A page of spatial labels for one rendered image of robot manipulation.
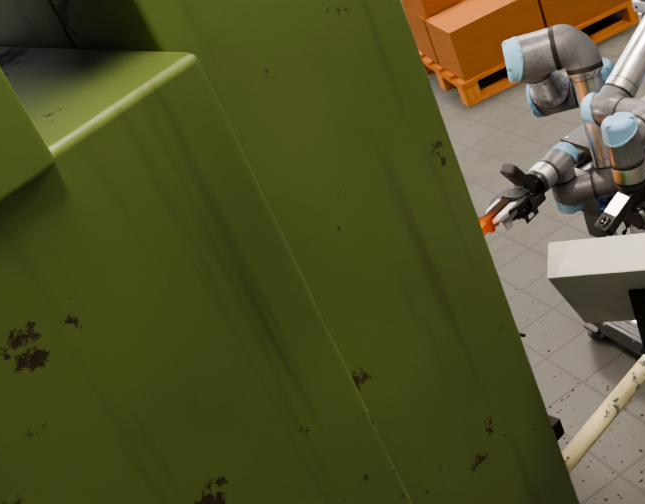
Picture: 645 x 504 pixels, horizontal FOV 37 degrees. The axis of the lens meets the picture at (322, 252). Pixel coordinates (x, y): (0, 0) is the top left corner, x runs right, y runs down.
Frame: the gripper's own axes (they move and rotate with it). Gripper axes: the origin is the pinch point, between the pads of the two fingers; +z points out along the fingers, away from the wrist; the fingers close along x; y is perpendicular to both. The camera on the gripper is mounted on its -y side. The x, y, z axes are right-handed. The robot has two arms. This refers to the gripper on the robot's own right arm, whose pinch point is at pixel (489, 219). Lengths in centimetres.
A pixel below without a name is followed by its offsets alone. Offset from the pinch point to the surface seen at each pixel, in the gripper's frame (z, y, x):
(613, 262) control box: 24, -17, -56
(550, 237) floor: -105, 102, 86
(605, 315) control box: 18.5, 4.2, -45.5
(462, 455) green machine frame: 66, 1, -44
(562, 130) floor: -184, 103, 134
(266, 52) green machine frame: 69, -89, -44
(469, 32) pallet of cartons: -211, 64, 203
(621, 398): 14, 37, -39
